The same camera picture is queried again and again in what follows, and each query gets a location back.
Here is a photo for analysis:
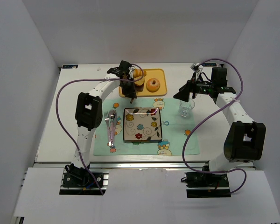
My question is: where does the blue label right corner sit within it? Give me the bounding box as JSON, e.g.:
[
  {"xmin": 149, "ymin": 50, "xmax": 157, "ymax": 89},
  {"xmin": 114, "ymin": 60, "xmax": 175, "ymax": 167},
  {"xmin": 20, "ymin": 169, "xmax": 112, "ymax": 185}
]
[{"xmin": 202, "ymin": 63, "xmax": 217, "ymax": 67}]

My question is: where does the seeded bread slice large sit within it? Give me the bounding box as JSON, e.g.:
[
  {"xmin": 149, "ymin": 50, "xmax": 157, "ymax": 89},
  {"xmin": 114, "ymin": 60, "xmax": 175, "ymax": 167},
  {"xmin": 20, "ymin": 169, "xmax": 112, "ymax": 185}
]
[{"xmin": 134, "ymin": 84, "xmax": 144, "ymax": 90}]

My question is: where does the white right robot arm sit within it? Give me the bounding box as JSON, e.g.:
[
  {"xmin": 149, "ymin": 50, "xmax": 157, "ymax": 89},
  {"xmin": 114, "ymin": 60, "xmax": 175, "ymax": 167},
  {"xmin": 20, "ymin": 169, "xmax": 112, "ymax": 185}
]
[{"xmin": 173, "ymin": 66, "xmax": 266, "ymax": 174}]

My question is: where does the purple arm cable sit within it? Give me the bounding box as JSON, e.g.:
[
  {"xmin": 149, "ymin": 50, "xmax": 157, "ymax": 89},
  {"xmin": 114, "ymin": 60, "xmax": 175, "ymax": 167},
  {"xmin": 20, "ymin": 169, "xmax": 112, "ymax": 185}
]
[
  {"xmin": 55, "ymin": 63, "xmax": 145, "ymax": 196},
  {"xmin": 182, "ymin": 58, "xmax": 247, "ymax": 194}
]

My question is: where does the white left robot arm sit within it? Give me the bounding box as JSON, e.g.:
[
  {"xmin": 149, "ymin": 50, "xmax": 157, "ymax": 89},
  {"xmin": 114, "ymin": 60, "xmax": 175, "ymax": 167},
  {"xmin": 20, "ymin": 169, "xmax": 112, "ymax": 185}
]
[{"xmin": 71, "ymin": 61, "xmax": 137, "ymax": 169}]

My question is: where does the aluminium front rail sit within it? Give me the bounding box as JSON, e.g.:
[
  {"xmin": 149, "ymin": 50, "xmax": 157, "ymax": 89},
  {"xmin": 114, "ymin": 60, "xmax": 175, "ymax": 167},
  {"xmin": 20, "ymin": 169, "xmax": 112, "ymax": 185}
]
[{"xmin": 24, "ymin": 161, "xmax": 257, "ymax": 187}]

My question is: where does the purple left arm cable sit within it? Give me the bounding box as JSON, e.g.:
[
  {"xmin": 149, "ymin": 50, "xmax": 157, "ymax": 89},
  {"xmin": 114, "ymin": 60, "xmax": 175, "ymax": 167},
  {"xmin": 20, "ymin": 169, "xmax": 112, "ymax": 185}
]
[{"xmin": 55, "ymin": 63, "xmax": 145, "ymax": 196}]

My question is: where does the golden croissant roll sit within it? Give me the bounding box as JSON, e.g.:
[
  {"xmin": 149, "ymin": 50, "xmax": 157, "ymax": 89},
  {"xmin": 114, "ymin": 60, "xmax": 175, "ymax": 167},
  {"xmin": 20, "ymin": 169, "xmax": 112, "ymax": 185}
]
[{"xmin": 133, "ymin": 69, "xmax": 147, "ymax": 79}]

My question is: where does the blue label corner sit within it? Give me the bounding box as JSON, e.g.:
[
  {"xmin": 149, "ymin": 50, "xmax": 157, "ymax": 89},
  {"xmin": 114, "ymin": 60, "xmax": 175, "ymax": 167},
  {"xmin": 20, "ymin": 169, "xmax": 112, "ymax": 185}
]
[
  {"xmin": 202, "ymin": 63, "xmax": 217, "ymax": 67},
  {"xmin": 62, "ymin": 64, "xmax": 78, "ymax": 69}
]

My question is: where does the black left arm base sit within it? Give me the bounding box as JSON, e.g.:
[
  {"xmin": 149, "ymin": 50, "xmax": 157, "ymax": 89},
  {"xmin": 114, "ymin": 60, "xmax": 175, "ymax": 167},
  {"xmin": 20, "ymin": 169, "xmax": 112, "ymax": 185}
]
[{"xmin": 59, "ymin": 164, "xmax": 107, "ymax": 196}]

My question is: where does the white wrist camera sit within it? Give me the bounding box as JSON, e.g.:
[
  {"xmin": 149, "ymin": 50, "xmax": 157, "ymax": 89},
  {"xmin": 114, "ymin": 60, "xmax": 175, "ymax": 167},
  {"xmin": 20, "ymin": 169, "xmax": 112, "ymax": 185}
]
[
  {"xmin": 190, "ymin": 63, "xmax": 203, "ymax": 73},
  {"xmin": 128, "ymin": 67, "xmax": 135, "ymax": 80}
]

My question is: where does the light green printed placemat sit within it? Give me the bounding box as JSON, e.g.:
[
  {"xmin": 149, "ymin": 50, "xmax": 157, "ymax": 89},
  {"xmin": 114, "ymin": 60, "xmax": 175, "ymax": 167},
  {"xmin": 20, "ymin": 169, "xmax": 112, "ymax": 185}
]
[{"xmin": 93, "ymin": 98, "xmax": 196, "ymax": 156}]

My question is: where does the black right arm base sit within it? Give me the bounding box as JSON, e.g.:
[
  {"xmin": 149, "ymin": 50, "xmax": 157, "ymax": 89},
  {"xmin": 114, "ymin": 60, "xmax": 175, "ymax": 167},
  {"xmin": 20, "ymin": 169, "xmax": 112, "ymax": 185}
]
[{"xmin": 181, "ymin": 161, "xmax": 231, "ymax": 198}]

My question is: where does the square floral plate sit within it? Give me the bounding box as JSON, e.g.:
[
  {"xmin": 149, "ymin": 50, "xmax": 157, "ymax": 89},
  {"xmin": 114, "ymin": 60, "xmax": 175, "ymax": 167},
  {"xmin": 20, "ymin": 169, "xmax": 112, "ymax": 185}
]
[{"xmin": 123, "ymin": 107, "xmax": 162, "ymax": 142}]

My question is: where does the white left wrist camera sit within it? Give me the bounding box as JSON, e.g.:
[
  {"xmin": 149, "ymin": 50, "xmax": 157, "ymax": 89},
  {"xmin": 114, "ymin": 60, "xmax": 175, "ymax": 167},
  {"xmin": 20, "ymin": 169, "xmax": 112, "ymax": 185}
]
[{"xmin": 128, "ymin": 67, "xmax": 135, "ymax": 80}]

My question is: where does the seeded bread slice small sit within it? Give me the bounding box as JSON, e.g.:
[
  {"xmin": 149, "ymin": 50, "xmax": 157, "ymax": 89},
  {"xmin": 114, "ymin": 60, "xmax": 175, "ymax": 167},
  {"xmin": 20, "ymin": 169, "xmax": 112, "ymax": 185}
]
[{"xmin": 135, "ymin": 77, "xmax": 145, "ymax": 85}]

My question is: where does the metal fork pink handle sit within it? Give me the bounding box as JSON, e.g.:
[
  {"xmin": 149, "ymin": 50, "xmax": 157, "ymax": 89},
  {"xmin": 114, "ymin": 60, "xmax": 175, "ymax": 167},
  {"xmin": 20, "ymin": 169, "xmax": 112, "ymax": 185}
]
[{"xmin": 104, "ymin": 111, "xmax": 112, "ymax": 147}]

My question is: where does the yellow plastic tray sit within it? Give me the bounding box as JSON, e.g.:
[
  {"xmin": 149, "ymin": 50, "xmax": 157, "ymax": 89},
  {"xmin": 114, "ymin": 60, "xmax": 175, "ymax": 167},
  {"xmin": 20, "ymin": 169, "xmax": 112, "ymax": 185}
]
[{"xmin": 118, "ymin": 68, "xmax": 168, "ymax": 98}]

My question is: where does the metal spoon pink handle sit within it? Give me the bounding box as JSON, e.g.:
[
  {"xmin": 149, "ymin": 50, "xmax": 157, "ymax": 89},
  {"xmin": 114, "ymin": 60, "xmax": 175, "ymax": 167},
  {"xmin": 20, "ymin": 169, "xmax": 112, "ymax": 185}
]
[{"xmin": 109, "ymin": 110, "xmax": 117, "ymax": 147}]

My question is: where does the orange glazed donut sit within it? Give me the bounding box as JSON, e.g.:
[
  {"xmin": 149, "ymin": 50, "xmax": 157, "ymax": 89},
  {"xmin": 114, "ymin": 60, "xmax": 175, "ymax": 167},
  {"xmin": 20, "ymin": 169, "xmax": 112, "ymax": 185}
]
[{"xmin": 146, "ymin": 78, "xmax": 161, "ymax": 92}]

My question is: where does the clear drinking glass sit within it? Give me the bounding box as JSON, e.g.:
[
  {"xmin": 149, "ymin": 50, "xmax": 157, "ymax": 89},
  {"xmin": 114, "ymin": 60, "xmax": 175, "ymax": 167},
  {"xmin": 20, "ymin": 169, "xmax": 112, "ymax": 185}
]
[{"xmin": 179, "ymin": 99, "xmax": 195, "ymax": 117}]

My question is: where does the metal spatula wooden handle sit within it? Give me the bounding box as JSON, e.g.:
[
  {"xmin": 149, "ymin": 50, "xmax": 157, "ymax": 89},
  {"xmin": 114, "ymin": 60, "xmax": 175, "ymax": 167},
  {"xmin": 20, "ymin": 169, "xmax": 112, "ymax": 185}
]
[{"xmin": 130, "ymin": 85, "xmax": 144, "ymax": 104}]

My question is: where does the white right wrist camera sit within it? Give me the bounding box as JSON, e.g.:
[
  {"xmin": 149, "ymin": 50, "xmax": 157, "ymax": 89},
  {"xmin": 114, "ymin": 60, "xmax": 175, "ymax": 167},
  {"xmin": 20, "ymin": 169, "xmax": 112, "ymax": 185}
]
[{"xmin": 190, "ymin": 63, "xmax": 203, "ymax": 73}]

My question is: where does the blue label left corner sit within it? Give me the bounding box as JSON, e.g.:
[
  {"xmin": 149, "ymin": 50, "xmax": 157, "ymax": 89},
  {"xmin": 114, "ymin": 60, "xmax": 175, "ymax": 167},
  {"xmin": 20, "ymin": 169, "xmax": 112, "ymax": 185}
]
[{"xmin": 62, "ymin": 64, "xmax": 78, "ymax": 69}]

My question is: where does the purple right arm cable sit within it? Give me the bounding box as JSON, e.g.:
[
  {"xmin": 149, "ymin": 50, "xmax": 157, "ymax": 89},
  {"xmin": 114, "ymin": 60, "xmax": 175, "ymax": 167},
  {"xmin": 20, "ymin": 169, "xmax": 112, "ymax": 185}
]
[{"xmin": 182, "ymin": 58, "xmax": 247, "ymax": 194}]

